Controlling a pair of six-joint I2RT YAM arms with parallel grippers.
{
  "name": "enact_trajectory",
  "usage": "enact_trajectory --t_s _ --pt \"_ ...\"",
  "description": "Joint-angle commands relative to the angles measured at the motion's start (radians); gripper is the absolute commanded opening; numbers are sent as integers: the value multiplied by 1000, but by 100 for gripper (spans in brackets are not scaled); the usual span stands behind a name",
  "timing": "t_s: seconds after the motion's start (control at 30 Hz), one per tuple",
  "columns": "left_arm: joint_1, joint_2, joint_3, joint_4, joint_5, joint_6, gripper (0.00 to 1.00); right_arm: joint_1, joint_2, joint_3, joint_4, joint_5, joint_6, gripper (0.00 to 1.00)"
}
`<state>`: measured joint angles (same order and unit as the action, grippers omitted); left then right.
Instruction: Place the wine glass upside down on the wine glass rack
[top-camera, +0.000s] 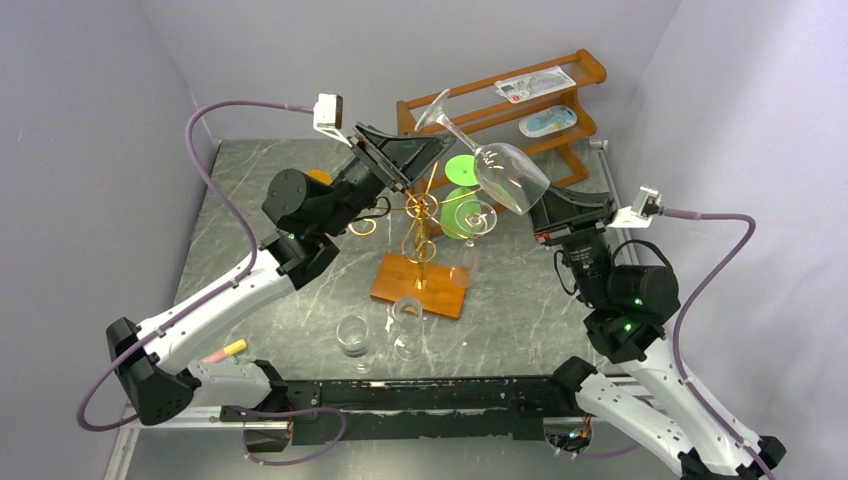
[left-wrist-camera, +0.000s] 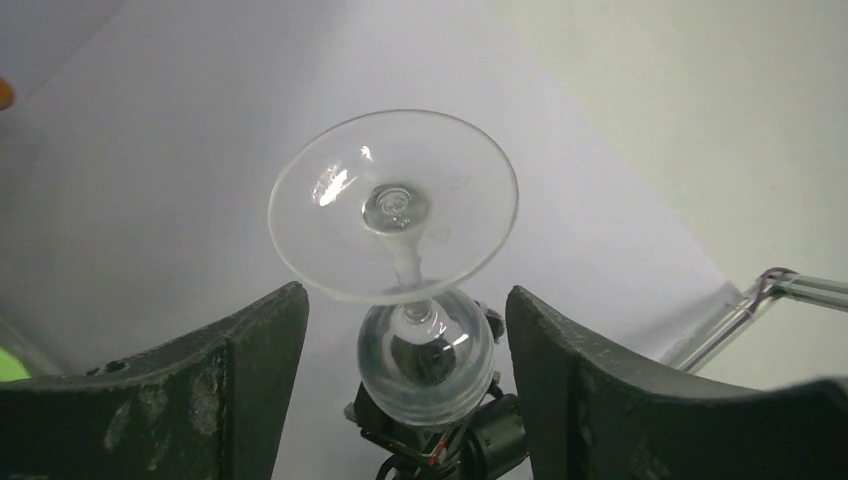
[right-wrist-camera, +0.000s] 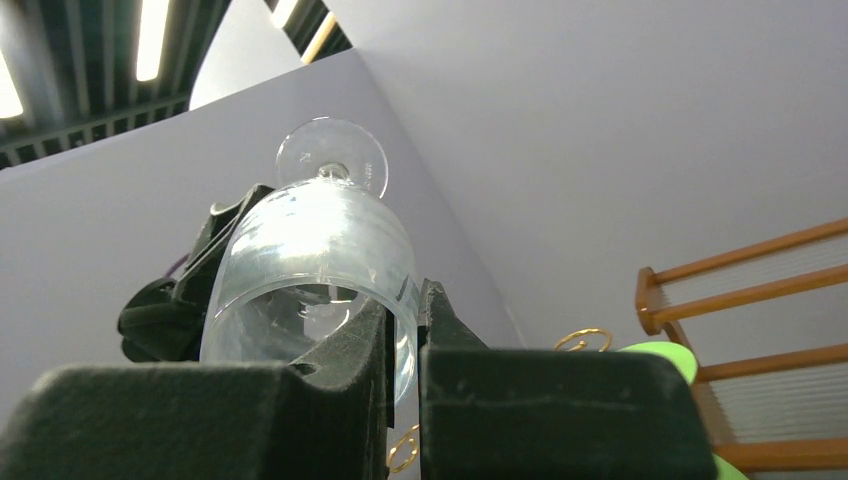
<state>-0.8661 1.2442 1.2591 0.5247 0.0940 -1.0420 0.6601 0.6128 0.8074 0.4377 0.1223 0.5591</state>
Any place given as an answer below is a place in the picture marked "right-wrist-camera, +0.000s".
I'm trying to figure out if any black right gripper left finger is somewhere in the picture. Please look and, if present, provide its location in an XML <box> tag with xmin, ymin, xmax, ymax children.
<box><xmin>1</xmin><ymin>300</ymin><xmax>395</xmax><ymax>479</ymax></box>

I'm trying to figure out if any wooden three-tier shelf rack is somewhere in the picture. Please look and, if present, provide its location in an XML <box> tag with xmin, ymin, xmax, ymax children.
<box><xmin>635</xmin><ymin>219</ymin><xmax>847</xmax><ymax>479</ymax></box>

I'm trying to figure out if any gold wire wine glass rack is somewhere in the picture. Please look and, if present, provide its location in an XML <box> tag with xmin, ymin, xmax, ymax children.
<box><xmin>386</xmin><ymin>327</ymin><xmax>613</xmax><ymax>477</ymax></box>

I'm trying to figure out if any clear wine glass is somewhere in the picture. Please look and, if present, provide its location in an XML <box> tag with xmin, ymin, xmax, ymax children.
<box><xmin>199</xmin><ymin>117</ymin><xmax>420</xmax><ymax>403</ymax></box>

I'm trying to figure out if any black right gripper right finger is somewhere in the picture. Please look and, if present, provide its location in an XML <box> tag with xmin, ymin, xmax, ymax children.
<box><xmin>418</xmin><ymin>280</ymin><xmax>717</xmax><ymax>479</ymax></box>

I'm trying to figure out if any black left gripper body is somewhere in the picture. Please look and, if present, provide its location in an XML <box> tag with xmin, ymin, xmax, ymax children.
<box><xmin>117</xmin><ymin>184</ymin><xmax>273</xmax><ymax>363</ymax></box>

